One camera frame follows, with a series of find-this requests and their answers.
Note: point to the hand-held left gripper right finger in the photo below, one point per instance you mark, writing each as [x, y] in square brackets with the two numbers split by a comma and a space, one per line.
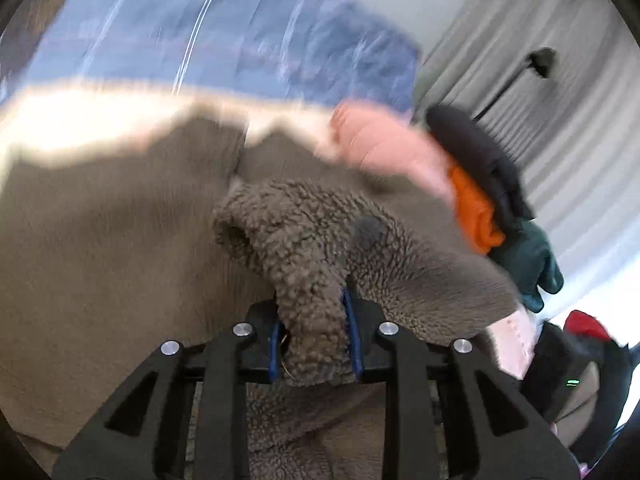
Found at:
[353, 332]

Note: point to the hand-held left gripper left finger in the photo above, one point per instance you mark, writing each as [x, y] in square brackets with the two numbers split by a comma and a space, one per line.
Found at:
[273, 352]

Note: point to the grey-brown fleece jacket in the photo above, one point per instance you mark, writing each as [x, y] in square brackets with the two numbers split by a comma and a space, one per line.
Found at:
[300, 240]

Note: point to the red cloth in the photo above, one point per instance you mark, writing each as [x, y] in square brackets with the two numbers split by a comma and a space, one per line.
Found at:
[587, 325]

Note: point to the dark green jacket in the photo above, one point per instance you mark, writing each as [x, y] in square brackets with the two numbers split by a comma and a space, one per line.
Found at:
[530, 255]

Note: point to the orange puffer jacket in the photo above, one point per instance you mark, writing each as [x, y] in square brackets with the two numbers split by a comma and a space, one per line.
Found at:
[475, 210]

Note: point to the pink quilted jacket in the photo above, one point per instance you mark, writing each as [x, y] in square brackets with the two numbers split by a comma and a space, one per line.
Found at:
[390, 145]

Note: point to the black puffer jacket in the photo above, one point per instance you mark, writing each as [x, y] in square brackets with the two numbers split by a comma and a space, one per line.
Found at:
[475, 145]

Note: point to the grey curtain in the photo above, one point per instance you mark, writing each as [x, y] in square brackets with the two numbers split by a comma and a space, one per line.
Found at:
[575, 135]

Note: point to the black stand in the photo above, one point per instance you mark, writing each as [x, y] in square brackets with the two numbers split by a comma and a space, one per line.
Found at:
[542, 57]

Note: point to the blue plaid bedsheet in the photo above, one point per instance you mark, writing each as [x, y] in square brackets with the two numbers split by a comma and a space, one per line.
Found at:
[225, 25]

